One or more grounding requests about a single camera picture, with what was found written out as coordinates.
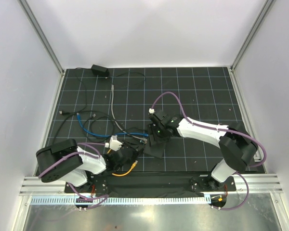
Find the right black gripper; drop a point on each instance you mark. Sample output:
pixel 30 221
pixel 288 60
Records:
pixel 153 138

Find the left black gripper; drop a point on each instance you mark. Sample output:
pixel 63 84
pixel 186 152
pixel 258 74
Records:
pixel 137 148

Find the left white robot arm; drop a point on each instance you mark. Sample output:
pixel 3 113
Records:
pixel 75 163

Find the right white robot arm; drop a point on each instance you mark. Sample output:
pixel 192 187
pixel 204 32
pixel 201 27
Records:
pixel 236 146

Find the black grid mat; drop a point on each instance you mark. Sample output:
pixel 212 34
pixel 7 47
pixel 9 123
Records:
pixel 90 108

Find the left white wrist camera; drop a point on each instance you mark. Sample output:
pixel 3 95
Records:
pixel 113 143

